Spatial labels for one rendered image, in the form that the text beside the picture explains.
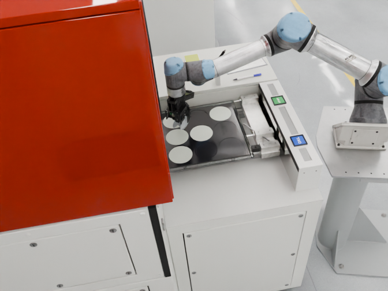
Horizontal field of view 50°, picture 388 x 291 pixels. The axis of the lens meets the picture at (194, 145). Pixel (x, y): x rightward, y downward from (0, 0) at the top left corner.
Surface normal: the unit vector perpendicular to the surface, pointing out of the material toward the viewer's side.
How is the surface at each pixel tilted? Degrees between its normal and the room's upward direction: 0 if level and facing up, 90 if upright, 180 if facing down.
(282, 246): 90
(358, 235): 90
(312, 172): 90
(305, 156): 0
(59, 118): 90
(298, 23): 40
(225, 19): 0
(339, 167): 0
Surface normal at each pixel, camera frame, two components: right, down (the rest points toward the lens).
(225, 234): 0.17, 0.69
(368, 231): -0.11, 0.71
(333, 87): -0.07, -0.70
